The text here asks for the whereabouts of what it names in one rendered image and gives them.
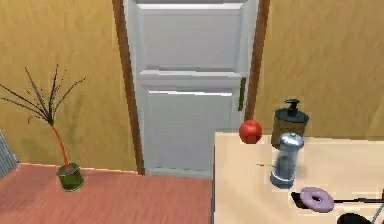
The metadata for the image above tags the cream table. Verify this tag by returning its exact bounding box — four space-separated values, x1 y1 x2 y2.
210 131 384 224

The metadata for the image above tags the purple ring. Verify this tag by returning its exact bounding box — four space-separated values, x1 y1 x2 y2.
299 186 335 214

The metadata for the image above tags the red apple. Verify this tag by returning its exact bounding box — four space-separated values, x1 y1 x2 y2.
238 119 264 145

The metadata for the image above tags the black round object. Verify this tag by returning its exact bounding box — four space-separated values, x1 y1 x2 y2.
336 212 368 224

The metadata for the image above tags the olive bottle black pump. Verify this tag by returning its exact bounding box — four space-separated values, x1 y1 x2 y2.
270 98 310 150

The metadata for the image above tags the grey slatted object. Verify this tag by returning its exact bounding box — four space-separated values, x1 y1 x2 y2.
0 129 20 181

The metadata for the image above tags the glass and silver grinder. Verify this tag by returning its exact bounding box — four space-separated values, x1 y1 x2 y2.
269 132 305 191

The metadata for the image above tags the white panelled room door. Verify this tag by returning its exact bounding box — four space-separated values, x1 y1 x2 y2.
122 0 260 178

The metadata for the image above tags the olive green door handle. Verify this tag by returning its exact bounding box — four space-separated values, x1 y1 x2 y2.
237 76 248 112

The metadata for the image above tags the spiky house plant green pot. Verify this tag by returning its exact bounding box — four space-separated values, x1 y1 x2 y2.
0 64 87 193

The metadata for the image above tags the grey thin rod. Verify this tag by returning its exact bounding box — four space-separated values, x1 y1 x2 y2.
370 202 384 224

